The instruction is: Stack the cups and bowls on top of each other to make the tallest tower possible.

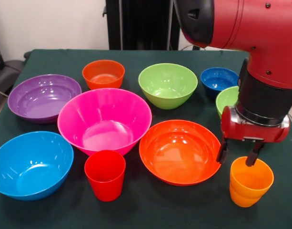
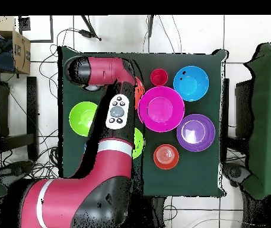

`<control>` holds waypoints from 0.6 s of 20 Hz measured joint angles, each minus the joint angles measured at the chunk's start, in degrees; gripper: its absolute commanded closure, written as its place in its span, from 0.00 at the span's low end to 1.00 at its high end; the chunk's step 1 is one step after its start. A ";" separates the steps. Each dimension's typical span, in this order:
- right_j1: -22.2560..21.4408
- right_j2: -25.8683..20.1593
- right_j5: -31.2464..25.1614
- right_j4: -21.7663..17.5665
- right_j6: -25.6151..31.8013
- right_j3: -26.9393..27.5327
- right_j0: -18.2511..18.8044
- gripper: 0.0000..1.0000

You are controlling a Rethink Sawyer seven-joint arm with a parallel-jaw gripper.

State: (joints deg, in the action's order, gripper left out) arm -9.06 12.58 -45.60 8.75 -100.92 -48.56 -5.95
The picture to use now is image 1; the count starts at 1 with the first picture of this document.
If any purple plastic bowl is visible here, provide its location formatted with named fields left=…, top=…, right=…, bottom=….
left=7, top=74, right=82, bottom=125

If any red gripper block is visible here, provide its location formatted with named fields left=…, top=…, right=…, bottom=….
left=216, top=105, right=291, bottom=167

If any orange plastic cup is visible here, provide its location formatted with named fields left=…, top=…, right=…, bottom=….
left=229, top=156, right=274, bottom=198
left=229, top=183, right=262, bottom=208

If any small dark blue bowl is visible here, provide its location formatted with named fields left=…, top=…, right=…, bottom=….
left=200, top=67, right=240, bottom=98

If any dark grey chair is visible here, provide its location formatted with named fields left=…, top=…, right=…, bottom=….
left=0, top=59, right=25, bottom=96

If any small ribbed orange-red bowl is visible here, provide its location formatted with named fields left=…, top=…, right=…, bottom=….
left=82, top=59, right=126, bottom=91

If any red plastic cup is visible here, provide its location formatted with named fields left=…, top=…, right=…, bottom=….
left=84, top=150, right=126, bottom=202

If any dark green tablecloth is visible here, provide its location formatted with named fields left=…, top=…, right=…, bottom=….
left=0, top=49, right=292, bottom=229

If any light blue plastic bowl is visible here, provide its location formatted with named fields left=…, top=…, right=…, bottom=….
left=0, top=131, right=74, bottom=201

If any pink plastic bowl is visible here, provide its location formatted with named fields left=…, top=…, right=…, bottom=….
left=57, top=87, right=153, bottom=157

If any large orange-red plastic bowl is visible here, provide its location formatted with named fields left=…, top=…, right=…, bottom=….
left=139, top=119, right=224, bottom=187

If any green plastic bowl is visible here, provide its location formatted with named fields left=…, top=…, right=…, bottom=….
left=215, top=85, right=240, bottom=119
left=138, top=62, right=199, bottom=110

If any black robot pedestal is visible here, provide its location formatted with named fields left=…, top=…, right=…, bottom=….
left=102, top=0, right=184, bottom=51

